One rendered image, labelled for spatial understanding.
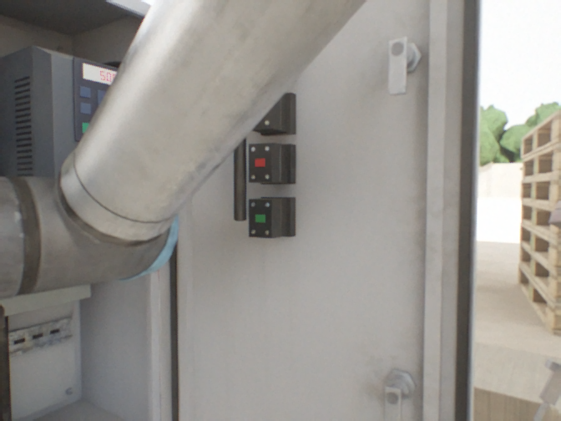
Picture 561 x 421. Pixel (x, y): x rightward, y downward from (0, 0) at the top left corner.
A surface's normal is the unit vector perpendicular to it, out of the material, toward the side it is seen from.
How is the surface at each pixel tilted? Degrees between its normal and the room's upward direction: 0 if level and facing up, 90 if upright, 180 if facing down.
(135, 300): 90
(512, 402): 91
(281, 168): 90
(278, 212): 90
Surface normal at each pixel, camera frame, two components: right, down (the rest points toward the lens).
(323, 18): 0.37, 0.85
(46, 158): -0.39, 0.04
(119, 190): -0.17, 0.64
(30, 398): 0.83, 0.03
